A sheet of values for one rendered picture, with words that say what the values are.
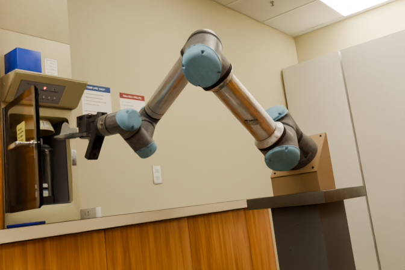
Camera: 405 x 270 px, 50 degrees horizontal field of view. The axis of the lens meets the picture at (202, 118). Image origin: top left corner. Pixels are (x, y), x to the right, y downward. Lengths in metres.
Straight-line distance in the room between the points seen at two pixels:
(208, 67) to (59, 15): 1.01
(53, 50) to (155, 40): 1.25
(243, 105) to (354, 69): 2.93
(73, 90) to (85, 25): 0.92
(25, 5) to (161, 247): 1.15
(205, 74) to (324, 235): 0.70
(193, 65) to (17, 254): 0.77
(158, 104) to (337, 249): 0.80
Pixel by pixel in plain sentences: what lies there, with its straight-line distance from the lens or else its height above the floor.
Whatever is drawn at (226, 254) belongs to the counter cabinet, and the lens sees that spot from 2.17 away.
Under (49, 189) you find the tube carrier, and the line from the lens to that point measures 1.87.
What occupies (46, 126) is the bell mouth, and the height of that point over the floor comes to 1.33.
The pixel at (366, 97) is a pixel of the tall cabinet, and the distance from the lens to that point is 4.15.
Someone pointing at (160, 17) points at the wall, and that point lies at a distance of 3.27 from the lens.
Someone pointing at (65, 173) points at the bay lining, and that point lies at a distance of 1.95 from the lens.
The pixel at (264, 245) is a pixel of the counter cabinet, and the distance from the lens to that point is 2.44.
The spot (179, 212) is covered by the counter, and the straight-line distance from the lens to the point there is 1.88.
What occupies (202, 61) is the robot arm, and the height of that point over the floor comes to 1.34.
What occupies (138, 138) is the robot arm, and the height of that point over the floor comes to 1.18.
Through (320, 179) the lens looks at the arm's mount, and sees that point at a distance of 1.63.
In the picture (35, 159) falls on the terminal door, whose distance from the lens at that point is 1.49.
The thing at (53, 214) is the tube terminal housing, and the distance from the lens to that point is 1.86.
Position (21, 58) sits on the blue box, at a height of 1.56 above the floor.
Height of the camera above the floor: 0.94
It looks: 11 degrees up
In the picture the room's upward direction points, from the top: 7 degrees counter-clockwise
